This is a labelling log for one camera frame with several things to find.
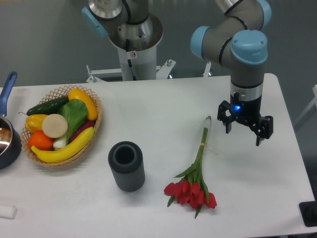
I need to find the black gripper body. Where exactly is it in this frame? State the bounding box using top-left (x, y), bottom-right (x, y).
top-left (218, 83), bottom-right (273, 134)

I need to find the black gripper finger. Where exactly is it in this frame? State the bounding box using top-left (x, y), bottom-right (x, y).
top-left (217, 108), bottom-right (234, 134)
top-left (256, 120), bottom-right (273, 146)

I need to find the red tulip bouquet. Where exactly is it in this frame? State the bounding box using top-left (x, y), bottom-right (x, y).
top-left (163, 116), bottom-right (217, 217)

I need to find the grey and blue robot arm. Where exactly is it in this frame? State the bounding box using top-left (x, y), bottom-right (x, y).
top-left (81, 0), bottom-right (273, 143)

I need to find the black device at table edge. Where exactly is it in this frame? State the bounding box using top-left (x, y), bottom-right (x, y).
top-left (299, 201), bottom-right (317, 227)

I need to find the dark grey ribbed vase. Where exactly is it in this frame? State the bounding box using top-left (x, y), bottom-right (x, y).
top-left (108, 141), bottom-right (145, 192)

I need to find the purple eggplant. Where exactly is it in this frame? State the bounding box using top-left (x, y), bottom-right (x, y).
top-left (69, 120), bottom-right (95, 143)

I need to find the green bok choy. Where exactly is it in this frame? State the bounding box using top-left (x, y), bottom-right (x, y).
top-left (53, 99), bottom-right (88, 150)

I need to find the yellow squash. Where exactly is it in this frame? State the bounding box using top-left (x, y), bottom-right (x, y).
top-left (68, 88), bottom-right (98, 120)

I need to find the woven wicker basket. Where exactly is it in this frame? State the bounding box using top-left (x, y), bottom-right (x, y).
top-left (21, 85), bottom-right (103, 167)

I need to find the beige round disc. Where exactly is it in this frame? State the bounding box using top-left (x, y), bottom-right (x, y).
top-left (42, 114), bottom-right (68, 138)

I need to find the green cucumber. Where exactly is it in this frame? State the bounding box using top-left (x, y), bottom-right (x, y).
top-left (19, 97), bottom-right (69, 116)

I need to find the yellow banana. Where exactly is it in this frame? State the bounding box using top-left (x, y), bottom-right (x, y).
top-left (31, 127), bottom-right (95, 163)

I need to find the orange fruit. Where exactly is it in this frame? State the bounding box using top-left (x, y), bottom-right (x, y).
top-left (28, 131), bottom-right (53, 151)

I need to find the yellow bell pepper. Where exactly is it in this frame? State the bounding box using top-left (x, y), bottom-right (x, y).
top-left (25, 114), bottom-right (48, 133)

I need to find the white cylindrical object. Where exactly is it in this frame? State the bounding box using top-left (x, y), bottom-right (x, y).
top-left (0, 204), bottom-right (17, 220)

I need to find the white frame at right edge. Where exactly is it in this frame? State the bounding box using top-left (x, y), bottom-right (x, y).
top-left (294, 85), bottom-right (317, 127)

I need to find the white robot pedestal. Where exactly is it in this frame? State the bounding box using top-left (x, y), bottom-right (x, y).
top-left (82, 8), bottom-right (176, 83)

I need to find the blue saucepan with handle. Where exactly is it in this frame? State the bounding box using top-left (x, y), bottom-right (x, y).
top-left (0, 71), bottom-right (21, 170)

